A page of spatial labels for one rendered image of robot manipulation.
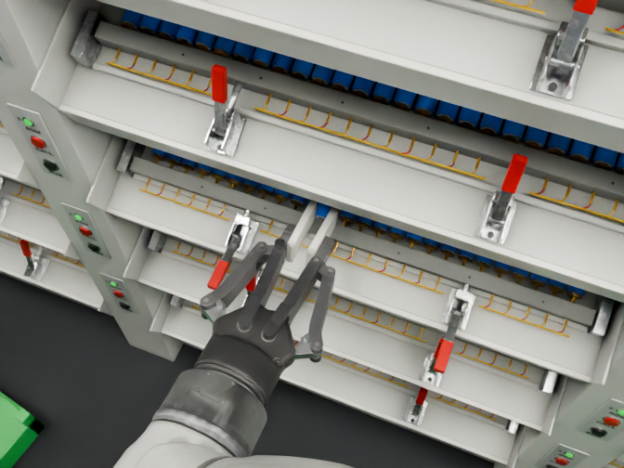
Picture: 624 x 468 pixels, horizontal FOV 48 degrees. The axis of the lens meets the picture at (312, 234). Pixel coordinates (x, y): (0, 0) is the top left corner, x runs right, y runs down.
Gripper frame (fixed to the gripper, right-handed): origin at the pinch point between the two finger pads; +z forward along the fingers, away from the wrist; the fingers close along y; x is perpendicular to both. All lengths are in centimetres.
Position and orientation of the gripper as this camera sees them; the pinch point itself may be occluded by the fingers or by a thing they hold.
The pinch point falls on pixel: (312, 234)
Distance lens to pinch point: 76.4
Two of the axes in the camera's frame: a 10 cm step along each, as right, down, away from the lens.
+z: 3.8, -7.1, 6.0
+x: -0.6, 6.2, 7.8
